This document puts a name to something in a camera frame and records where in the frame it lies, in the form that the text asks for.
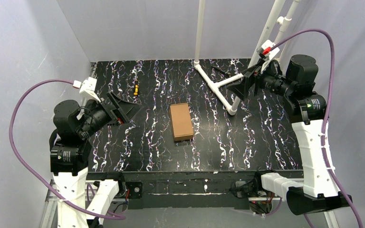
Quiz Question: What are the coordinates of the white PVC pipe frame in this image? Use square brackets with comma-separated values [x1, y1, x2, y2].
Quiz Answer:
[193, 0, 303, 116]

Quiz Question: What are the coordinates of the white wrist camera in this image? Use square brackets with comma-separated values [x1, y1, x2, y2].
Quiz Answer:
[257, 39, 280, 74]
[72, 77, 101, 103]

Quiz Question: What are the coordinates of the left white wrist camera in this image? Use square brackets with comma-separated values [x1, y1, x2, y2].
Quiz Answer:
[72, 77, 101, 103]

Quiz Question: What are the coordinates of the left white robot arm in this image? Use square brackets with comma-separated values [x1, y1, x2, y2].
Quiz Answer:
[49, 92, 142, 228]

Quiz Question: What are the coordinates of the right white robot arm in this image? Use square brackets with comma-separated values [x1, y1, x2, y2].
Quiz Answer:
[228, 55, 352, 215]

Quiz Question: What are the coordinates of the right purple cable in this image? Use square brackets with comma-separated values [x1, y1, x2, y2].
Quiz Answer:
[266, 28, 364, 228]

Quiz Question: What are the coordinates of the yellow black screwdriver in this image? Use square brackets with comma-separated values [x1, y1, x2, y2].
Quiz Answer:
[133, 80, 139, 96]

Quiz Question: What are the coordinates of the brown cardboard box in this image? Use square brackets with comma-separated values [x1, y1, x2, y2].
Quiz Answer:
[169, 103, 194, 142]

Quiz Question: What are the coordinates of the aluminium base frame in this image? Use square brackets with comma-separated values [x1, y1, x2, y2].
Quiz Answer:
[39, 63, 341, 228]

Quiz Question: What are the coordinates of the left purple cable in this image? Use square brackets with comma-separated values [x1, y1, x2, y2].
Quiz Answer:
[9, 79, 127, 221]

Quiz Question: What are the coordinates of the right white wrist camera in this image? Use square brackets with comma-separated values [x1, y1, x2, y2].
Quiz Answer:
[257, 39, 280, 74]

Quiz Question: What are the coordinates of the purple cable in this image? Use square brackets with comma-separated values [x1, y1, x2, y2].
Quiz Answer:
[9, 79, 127, 221]
[266, 28, 364, 228]

